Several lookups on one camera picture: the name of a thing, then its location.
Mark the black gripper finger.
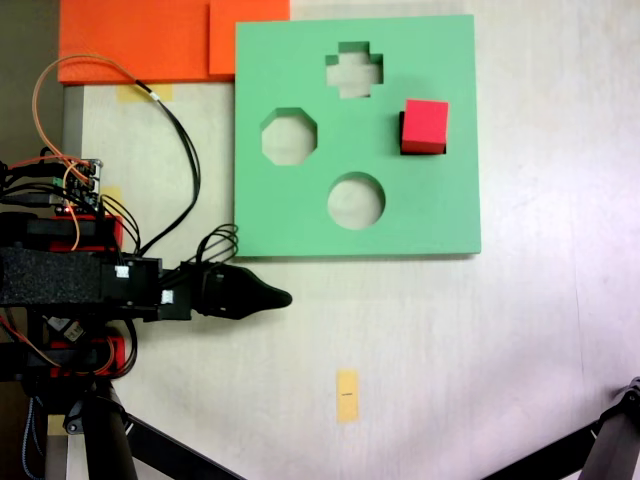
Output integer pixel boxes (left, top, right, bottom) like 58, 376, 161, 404
243, 298, 294, 321
243, 268, 294, 300

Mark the red square block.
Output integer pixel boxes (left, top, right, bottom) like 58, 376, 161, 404
399, 98, 450, 155

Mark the orange foam block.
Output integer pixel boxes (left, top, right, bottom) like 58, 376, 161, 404
208, 0, 291, 77

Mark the red base clamp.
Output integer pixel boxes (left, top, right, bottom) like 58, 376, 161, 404
47, 335, 126, 377
49, 213, 125, 251

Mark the long yellow tape strip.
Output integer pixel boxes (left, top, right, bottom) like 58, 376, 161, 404
336, 368, 360, 425

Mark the green shape sorter board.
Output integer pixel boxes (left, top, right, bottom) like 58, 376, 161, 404
233, 14, 483, 260

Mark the thick black tripod leg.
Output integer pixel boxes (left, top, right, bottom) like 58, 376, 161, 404
44, 382, 141, 480
582, 375, 640, 480

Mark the wide yellow tape strip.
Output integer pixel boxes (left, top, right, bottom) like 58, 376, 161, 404
116, 83, 175, 105

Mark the orange foam mat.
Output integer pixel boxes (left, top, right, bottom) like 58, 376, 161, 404
57, 0, 236, 84

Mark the thin black servo cable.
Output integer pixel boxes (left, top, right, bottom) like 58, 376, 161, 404
196, 223, 240, 266

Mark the black cable with white tape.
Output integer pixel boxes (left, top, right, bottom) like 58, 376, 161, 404
134, 79, 202, 254

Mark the circuit board with wires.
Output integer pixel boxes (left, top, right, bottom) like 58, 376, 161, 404
52, 157, 105, 214

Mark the blue braided cable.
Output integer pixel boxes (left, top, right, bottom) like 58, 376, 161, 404
22, 397, 49, 480

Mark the orange wire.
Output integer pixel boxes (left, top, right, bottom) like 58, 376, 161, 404
32, 53, 144, 164

